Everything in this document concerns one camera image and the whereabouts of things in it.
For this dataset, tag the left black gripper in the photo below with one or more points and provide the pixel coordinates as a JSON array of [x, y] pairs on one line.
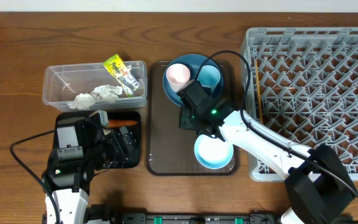
[[120, 153]]

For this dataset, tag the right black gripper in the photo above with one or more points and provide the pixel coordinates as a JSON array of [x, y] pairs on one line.
[[184, 122]]

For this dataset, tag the orange carrot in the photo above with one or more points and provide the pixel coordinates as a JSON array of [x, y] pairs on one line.
[[117, 123]]

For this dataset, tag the light blue bowl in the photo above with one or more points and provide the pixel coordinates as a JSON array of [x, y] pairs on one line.
[[213, 153]]

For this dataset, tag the pink cup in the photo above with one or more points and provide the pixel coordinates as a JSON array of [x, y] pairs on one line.
[[177, 75]]

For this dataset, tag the light blue cup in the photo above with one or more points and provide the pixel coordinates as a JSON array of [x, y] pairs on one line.
[[209, 77]]

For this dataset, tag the white tissue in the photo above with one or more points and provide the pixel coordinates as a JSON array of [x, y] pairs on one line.
[[107, 92]]

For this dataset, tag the white paper ball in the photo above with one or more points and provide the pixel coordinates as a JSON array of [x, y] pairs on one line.
[[83, 101]]

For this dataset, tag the dark blue plate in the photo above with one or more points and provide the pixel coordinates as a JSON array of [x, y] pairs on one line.
[[193, 62]]

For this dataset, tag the yellow green snack wrapper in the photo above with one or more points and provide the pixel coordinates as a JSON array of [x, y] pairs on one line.
[[116, 67]]

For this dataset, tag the wooden chopstick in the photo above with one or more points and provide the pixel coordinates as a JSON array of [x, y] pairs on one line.
[[258, 92]]

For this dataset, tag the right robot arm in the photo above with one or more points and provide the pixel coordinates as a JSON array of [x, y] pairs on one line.
[[319, 188]]

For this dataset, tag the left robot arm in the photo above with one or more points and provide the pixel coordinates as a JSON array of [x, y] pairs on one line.
[[68, 192]]

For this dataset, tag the grey dishwasher rack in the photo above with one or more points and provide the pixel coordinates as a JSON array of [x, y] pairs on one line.
[[308, 84]]

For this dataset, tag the black tray bin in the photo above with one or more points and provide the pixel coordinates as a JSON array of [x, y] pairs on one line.
[[103, 139]]

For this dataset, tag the dark brown serving tray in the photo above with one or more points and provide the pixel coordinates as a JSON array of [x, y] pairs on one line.
[[170, 149]]

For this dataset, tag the clear plastic bin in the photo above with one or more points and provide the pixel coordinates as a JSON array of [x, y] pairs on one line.
[[62, 83]]

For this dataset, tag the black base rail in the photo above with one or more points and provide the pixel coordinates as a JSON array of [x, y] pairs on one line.
[[197, 218]]

